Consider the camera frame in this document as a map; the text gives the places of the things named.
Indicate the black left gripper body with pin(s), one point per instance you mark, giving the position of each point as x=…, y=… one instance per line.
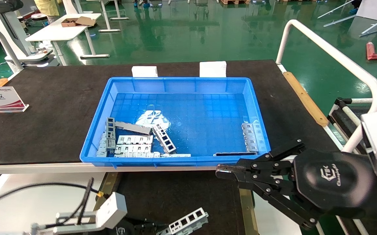
x=125, y=228

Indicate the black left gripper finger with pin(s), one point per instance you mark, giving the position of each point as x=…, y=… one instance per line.
x=151, y=226

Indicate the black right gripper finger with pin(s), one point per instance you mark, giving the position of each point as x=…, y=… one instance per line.
x=266, y=161
x=279, y=195

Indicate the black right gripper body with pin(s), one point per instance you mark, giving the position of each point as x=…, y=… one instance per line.
x=333, y=182

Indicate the silver metal bracket with square holes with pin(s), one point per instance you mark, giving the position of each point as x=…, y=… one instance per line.
x=185, y=223

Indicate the long flat grey metal part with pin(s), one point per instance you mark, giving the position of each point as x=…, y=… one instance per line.
x=133, y=127

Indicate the thin silver metal strip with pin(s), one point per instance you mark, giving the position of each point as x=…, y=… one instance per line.
x=139, y=155

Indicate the long wooden edge strip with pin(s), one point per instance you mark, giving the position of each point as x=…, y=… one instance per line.
x=306, y=99

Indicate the short thin silver strip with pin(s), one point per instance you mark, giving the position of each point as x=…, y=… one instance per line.
x=175, y=155

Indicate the black cart with white tubes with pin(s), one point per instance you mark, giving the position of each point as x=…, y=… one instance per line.
x=358, y=109

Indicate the flat slotted silver plate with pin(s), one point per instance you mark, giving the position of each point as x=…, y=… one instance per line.
x=134, y=139
x=133, y=148

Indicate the blue plastic bin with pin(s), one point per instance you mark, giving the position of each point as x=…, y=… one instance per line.
x=191, y=104

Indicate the white foam block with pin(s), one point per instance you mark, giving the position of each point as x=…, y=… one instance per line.
x=144, y=71
x=212, y=69

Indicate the white tubular railing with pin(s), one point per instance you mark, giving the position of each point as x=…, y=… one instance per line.
x=335, y=54

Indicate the white metal bar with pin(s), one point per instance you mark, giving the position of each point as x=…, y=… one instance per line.
x=337, y=21
x=340, y=10

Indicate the wooden pallets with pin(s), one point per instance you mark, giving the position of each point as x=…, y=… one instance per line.
x=234, y=1

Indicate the white board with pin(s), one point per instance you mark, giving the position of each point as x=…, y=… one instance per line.
x=372, y=8

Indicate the white work table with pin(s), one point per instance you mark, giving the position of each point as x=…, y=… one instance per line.
x=58, y=32

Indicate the open cardboard box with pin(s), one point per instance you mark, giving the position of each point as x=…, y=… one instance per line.
x=77, y=22

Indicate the red and black spool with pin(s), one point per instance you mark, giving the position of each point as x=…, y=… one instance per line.
x=39, y=16

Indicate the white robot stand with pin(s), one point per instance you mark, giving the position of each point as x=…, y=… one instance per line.
x=9, y=29

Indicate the person in yellow clothing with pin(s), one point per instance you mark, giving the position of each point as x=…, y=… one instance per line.
x=46, y=6

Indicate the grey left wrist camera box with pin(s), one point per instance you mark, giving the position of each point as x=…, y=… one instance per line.
x=110, y=210

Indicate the slotted silver bracket by wall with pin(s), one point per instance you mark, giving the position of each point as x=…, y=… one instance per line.
x=251, y=137

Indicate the small silver bracket leaning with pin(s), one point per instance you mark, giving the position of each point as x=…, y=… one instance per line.
x=102, y=147

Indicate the silver bracket with blue-showing holes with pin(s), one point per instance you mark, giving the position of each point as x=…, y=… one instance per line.
x=164, y=139

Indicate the upright silver metal bracket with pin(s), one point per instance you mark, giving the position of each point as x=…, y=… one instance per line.
x=111, y=130

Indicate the white table frame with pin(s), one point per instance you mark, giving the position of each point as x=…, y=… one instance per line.
x=108, y=19

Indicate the white arched rail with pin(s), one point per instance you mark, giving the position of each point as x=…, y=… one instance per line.
x=7, y=45

